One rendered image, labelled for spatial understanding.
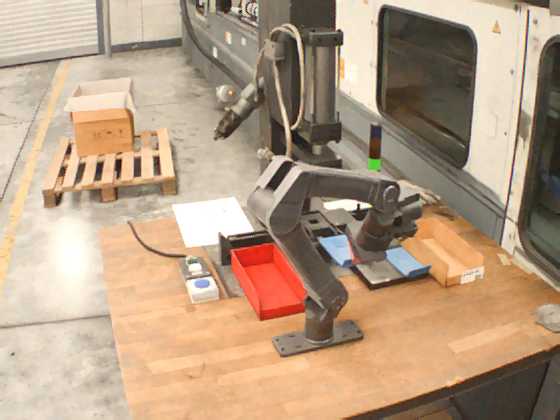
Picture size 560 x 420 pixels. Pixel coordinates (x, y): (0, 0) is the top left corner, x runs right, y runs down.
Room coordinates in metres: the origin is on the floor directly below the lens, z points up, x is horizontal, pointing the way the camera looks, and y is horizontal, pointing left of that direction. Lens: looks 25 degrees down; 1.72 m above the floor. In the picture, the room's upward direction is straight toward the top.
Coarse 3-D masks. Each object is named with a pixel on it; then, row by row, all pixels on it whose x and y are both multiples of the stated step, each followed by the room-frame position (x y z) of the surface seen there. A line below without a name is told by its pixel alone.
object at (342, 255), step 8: (328, 240) 1.34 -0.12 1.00; (336, 240) 1.34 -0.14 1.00; (344, 240) 1.34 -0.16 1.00; (328, 248) 1.30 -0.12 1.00; (336, 248) 1.30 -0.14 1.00; (344, 248) 1.30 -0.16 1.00; (336, 256) 1.26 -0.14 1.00; (344, 256) 1.26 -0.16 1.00; (344, 264) 1.21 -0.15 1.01; (352, 264) 1.22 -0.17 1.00
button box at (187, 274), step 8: (152, 248) 1.46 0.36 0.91; (168, 256) 1.43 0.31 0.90; (176, 256) 1.42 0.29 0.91; (184, 256) 1.41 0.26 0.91; (192, 256) 1.38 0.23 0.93; (200, 256) 1.38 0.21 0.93; (184, 264) 1.34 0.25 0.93; (200, 264) 1.34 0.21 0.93; (184, 272) 1.30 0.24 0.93; (192, 272) 1.30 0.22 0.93; (200, 272) 1.30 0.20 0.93; (208, 272) 1.30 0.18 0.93; (184, 280) 1.29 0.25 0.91
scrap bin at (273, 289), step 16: (240, 256) 1.37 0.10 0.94; (256, 256) 1.38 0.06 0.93; (272, 256) 1.40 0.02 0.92; (240, 272) 1.28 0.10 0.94; (256, 272) 1.34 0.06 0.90; (272, 272) 1.34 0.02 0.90; (288, 272) 1.28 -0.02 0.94; (256, 288) 1.26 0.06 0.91; (272, 288) 1.26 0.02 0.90; (288, 288) 1.26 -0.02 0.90; (304, 288) 1.18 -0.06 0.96; (256, 304) 1.15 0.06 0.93; (272, 304) 1.19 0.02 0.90; (288, 304) 1.19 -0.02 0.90
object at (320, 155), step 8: (280, 136) 1.66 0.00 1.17; (296, 136) 1.66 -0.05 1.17; (296, 144) 1.55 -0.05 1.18; (304, 144) 1.56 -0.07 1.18; (320, 144) 1.46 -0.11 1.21; (296, 152) 1.53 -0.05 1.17; (304, 152) 1.48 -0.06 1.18; (312, 152) 1.48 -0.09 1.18; (320, 152) 1.47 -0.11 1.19; (328, 152) 1.49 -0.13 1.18; (304, 160) 1.48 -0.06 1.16; (312, 160) 1.43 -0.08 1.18; (320, 160) 1.43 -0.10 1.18; (328, 160) 1.43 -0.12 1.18; (336, 160) 1.44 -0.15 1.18; (336, 168) 1.47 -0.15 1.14; (344, 168) 1.48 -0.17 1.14
